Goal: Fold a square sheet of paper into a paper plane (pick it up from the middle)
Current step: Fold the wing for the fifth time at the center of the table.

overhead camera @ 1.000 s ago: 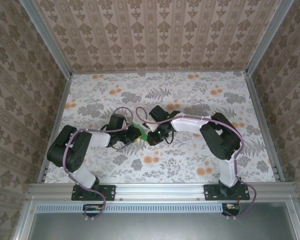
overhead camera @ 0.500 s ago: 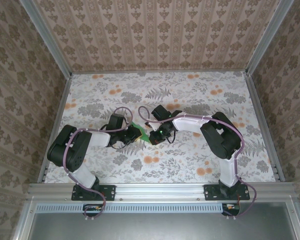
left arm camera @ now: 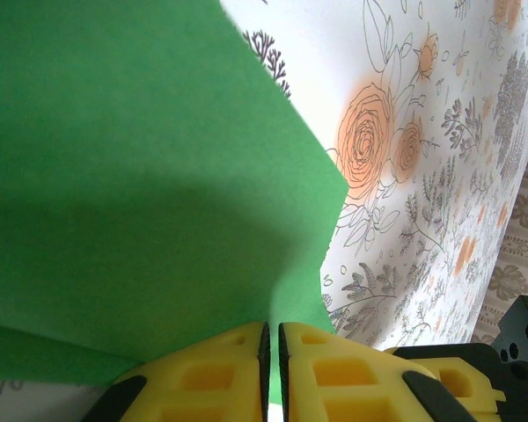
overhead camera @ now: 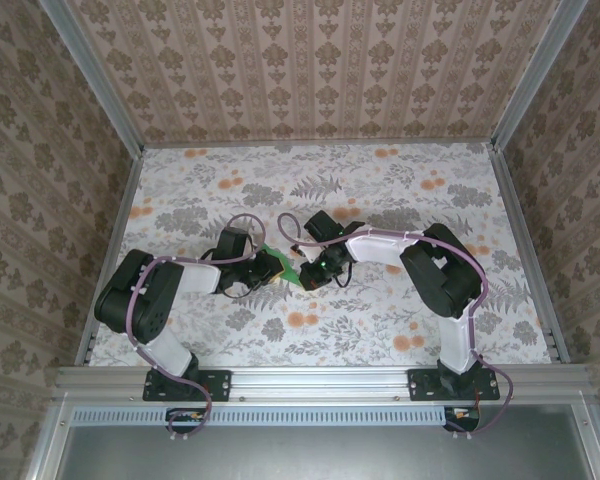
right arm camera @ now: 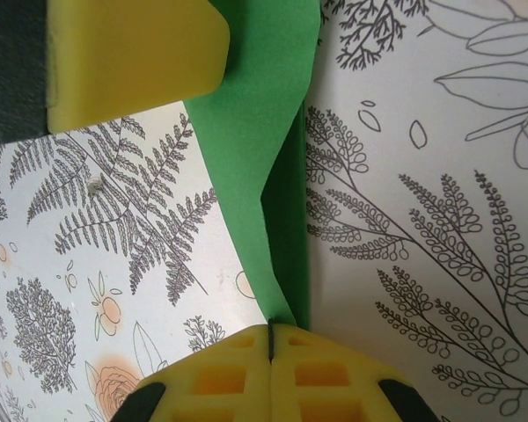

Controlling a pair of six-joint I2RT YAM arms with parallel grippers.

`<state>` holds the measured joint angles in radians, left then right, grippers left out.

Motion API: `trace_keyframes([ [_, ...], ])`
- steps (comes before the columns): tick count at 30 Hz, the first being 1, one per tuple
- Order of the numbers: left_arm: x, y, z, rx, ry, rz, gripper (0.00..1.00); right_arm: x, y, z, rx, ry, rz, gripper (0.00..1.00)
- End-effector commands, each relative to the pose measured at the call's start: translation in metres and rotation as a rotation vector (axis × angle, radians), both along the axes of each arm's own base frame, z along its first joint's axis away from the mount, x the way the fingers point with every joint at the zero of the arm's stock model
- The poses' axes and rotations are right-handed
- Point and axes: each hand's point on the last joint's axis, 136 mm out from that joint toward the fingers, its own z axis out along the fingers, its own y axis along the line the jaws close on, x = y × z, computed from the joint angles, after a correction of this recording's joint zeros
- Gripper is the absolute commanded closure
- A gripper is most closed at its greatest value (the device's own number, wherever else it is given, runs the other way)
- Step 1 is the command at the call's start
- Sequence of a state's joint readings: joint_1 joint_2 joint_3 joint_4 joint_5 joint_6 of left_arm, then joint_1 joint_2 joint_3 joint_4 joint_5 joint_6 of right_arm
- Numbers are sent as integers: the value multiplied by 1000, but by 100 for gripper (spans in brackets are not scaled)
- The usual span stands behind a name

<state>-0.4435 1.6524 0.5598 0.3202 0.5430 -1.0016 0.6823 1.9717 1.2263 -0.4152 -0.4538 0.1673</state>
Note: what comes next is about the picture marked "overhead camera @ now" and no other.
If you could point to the green square paper sheet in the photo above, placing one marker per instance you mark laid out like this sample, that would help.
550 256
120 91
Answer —
290 274

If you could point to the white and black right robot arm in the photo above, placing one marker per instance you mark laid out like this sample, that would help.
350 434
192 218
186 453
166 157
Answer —
455 340

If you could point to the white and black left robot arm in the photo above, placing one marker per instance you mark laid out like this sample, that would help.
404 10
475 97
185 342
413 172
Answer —
170 352

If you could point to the grey metal sheet panel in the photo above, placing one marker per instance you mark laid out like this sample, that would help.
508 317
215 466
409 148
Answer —
320 455

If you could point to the small controller circuit board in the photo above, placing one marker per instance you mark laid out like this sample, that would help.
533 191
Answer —
462 417
185 419

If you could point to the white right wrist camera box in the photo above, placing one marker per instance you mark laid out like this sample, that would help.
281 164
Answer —
307 251

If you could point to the wide aluminium frame rail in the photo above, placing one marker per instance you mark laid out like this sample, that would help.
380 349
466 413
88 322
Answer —
320 382

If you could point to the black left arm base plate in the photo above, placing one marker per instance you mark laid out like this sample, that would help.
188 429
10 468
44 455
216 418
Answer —
220 385

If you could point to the aluminium side rail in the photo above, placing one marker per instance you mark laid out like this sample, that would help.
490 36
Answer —
115 220
530 260

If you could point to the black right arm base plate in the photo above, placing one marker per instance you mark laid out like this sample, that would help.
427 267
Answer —
420 385

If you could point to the aluminium frame post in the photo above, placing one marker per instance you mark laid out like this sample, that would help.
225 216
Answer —
535 75
95 80

